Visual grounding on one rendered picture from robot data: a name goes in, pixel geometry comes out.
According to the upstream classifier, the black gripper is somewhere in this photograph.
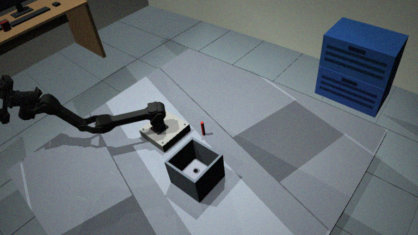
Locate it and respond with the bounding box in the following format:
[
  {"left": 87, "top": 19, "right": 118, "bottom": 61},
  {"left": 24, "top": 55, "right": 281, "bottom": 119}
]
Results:
[{"left": 0, "top": 75, "right": 26, "bottom": 124}]

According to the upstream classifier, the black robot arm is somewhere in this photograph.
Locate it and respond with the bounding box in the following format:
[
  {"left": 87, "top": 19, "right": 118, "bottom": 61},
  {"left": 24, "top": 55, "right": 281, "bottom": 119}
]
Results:
[{"left": 19, "top": 87, "right": 168, "bottom": 135}]

